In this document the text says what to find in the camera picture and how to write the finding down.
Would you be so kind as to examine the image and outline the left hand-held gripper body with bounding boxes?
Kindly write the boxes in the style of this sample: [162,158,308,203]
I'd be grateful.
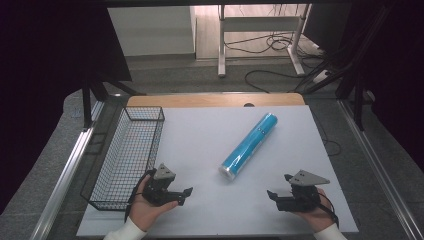
[143,163,179,205]

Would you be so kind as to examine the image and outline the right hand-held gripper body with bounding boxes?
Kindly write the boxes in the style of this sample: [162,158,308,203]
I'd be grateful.
[276,169,331,213]

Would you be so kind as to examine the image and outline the person's right hand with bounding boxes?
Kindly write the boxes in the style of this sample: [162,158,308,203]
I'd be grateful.
[294,188,336,233]

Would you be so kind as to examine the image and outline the person's left hand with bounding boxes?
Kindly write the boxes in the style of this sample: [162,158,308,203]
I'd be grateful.
[128,179,179,233]

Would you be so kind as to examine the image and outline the white table mat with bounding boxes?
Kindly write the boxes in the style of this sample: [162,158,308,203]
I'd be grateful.
[76,104,360,238]

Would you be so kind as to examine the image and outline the blue plastic-wrapped roll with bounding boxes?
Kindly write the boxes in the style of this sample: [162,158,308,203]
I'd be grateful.
[218,112,279,182]

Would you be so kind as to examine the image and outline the black metal stand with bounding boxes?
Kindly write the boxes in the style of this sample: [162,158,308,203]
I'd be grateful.
[293,3,398,132]
[81,71,147,132]

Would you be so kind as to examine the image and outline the white power strip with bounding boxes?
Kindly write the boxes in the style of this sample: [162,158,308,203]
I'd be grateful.
[312,68,332,85]

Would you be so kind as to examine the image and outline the dark curtain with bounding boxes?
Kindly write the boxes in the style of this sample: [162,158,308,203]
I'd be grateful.
[0,0,133,215]
[336,0,424,174]

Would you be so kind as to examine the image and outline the white cabinet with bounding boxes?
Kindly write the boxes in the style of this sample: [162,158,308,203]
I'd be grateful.
[107,5,198,57]

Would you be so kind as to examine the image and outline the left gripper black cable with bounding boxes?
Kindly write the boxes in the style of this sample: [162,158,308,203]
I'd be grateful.
[124,168,158,223]

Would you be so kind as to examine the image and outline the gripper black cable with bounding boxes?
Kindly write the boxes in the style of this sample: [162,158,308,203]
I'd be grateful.
[318,191,340,229]
[124,168,158,223]

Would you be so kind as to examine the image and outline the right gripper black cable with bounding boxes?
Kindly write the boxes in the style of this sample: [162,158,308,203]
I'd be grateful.
[318,191,340,229]

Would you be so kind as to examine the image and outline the black wire basket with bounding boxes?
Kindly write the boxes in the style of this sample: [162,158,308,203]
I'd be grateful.
[80,105,166,212]

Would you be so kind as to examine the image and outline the thin black looped cable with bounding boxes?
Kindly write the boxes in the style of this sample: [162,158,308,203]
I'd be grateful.
[311,109,343,157]

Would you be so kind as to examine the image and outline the aluminium rail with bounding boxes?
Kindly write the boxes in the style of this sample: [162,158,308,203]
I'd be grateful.
[337,99,424,240]
[29,99,105,240]

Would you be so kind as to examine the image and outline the long black floor cable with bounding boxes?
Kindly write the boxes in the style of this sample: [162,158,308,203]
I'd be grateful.
[244,68,303,94]

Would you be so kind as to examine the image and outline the tangled black floor cables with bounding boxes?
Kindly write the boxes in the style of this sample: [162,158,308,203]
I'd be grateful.
[223,31,323,55]

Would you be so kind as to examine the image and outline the white metal desk frame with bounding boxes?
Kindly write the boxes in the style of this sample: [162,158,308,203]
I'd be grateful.
[217,3,313,79]

